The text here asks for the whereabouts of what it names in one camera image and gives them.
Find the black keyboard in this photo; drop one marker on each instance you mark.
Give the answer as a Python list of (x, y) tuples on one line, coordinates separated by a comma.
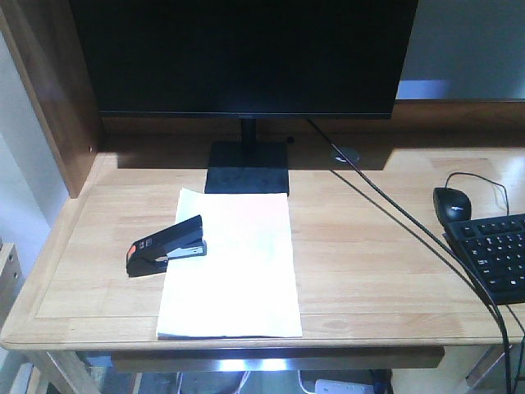
[(493, 249)]

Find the white power strip under desk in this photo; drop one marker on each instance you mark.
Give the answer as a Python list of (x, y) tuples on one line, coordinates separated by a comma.
[(325, 386)]

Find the black monitor stand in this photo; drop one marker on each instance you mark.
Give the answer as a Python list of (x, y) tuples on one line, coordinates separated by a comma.
[(247, 166)]

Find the black stapler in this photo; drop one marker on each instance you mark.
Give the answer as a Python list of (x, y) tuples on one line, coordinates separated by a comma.
[(151, 255)]

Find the black computer monitor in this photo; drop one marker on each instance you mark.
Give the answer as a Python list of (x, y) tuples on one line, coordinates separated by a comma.
[(244, 58)]

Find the grey cable grommet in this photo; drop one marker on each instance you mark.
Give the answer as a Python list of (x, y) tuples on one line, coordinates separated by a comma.
[(345, 154)]

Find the wooden desk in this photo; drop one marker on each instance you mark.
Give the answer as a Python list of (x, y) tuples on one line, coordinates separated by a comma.
[(371, 288)]

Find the black computer mouse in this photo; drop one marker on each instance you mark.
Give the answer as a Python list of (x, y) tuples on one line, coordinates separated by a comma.
[(451, 205)]

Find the white paper sheet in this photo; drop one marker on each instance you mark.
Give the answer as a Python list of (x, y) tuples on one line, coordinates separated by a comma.
[(244, 286)]

